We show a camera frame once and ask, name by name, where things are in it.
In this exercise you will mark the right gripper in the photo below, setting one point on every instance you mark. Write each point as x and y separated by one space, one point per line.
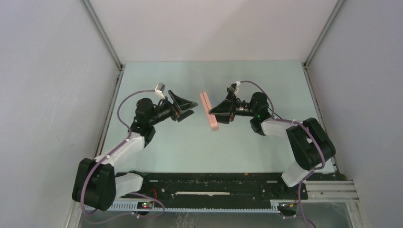
223 109

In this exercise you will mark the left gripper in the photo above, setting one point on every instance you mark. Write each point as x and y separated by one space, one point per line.
175 113

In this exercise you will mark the pink glasses case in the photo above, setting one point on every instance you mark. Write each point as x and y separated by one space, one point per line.
207 107

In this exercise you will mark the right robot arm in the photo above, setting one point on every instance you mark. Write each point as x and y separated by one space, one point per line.
310 145

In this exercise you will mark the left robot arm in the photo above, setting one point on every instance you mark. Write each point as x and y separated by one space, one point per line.
97 184

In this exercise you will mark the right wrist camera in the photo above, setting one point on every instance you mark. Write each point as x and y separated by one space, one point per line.
234 87

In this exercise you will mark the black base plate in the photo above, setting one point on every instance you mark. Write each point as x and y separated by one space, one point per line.
219 190

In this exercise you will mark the blue toothed cable duct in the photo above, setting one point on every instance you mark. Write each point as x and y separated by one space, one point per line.
147 206

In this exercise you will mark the aluminium frame rail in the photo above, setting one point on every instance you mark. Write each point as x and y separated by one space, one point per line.
320 188

